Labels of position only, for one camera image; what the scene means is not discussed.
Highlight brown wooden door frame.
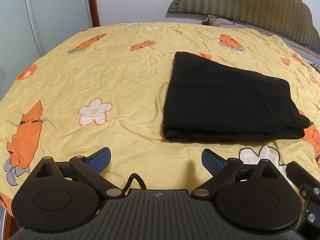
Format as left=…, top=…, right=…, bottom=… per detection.
left=88, top=0, right=100, bottom=27

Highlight black pants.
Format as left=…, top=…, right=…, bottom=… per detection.
left=163, top=52, right=310, bottom=142

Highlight frosted glass wardrobe door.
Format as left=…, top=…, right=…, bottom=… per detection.
left=1, top=0, right=93, bottom=96

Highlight striped grey pillow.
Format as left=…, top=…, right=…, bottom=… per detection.
left=201, top=15, right=319, bottom=66

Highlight yellow carrot print bedspread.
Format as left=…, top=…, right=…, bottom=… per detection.
left=1, top=23, right=319, bottom=210

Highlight black cable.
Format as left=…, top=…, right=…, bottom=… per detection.
left=121, top=172, right=148, bottom=192

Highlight olive green padded headboard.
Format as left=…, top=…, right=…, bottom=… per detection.
left=168, top=0, right=319, bottom=53

